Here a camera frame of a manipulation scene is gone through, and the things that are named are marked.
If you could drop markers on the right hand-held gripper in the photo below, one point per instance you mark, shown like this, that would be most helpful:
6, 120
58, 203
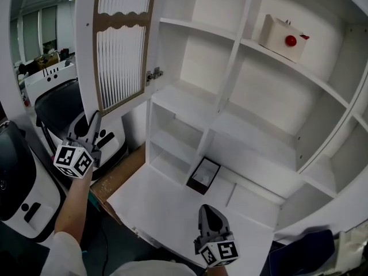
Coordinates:
221, 252

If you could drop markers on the teal object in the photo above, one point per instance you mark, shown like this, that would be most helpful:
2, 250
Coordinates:
93, 201

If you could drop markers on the brown wooden board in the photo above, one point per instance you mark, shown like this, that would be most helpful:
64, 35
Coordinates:
123, 171

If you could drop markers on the black picture frame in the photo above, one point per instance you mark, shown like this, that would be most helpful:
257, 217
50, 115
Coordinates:
191, 181

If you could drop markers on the white box with red ball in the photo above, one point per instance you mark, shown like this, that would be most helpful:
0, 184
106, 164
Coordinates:
276, 36

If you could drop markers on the dark blue chair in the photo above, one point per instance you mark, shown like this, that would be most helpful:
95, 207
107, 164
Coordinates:
302, 254

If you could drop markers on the large black and white machine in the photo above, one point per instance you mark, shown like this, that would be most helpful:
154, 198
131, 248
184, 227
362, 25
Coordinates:
17, 165

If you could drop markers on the black-topped white machine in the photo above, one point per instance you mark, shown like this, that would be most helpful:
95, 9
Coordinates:
57, 105

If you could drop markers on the small red object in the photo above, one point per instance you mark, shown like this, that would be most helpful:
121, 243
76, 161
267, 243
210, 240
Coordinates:
26, 103

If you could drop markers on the metal cabinet hinge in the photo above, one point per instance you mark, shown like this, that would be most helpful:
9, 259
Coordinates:
153, 75

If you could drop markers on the white open-shelf cabinet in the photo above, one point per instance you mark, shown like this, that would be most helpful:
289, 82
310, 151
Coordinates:
258, 102

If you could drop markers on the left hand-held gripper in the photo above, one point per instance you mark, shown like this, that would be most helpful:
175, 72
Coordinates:
72, 160

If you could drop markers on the white machine with black marks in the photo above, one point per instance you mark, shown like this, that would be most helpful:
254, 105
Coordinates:
43, 82

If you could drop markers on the person's left forearm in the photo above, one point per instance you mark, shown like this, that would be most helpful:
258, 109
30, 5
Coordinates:
73, 208

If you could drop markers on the cardboard box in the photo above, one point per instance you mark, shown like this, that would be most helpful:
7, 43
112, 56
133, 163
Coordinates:
47, 60

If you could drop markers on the white ribbed-glass cabinet door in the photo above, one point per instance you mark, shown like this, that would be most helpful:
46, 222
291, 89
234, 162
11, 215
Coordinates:
86, 53

